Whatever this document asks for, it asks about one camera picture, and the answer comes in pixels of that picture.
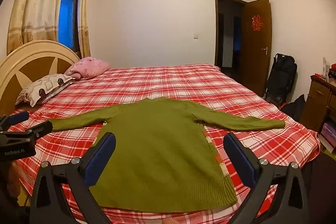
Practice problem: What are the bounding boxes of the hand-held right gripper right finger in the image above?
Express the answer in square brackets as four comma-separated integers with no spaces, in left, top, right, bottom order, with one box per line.
[223,133,310,224]

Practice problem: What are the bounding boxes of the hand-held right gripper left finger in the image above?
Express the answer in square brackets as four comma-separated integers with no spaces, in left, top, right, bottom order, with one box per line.
[29,132,117,224]

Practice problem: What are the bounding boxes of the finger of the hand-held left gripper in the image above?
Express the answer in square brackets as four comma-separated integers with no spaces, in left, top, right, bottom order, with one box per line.
[0,111,30,133]
[0,120,54,141]

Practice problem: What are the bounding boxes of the green striped knit sweater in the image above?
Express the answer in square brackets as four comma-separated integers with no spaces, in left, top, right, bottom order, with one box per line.
[49,97,286,213]

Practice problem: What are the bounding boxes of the patterned grey pillow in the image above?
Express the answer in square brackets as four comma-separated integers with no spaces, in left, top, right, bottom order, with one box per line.
[15,73,76,107]

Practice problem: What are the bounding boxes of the cream wooden headboard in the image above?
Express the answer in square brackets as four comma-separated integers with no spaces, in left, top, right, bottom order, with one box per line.
[0,40,80,117]

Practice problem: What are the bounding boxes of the black bag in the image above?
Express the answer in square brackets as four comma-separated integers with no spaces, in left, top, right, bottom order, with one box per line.
[281,94,306,122]

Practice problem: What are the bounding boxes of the stack of books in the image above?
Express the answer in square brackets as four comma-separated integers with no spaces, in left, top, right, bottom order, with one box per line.
[319,120,336,153]

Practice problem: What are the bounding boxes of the black backpack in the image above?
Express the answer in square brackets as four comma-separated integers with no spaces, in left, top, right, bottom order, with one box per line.
[264,53,298,105]

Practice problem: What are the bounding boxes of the red plaid bed sheet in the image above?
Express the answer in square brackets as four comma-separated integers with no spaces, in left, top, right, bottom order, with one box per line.
[8,63,321,224]

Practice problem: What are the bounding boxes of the brown wooden cabinet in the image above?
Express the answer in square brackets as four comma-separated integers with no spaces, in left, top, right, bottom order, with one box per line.
[299,74,336,132]

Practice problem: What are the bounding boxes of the brown wooden door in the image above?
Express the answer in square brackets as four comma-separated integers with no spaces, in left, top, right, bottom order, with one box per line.
[241,0,272,97]

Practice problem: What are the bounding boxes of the wide beige curtain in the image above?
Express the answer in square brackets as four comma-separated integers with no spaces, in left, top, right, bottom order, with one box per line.
[7,0,75,55]

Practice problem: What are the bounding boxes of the dark framed window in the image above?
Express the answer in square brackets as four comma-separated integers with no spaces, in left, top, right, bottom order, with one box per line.
[58,0,82,52]

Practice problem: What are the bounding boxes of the white upright object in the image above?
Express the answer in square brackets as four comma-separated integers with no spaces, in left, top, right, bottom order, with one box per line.
[322,57,331,77]

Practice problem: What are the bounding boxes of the red paper door decoration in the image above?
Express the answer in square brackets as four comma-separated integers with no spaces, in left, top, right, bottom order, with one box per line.
[251,14,263,31]

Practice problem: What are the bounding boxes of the dark door frame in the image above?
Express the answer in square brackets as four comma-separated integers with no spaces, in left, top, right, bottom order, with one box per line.
[214,0,248,73]

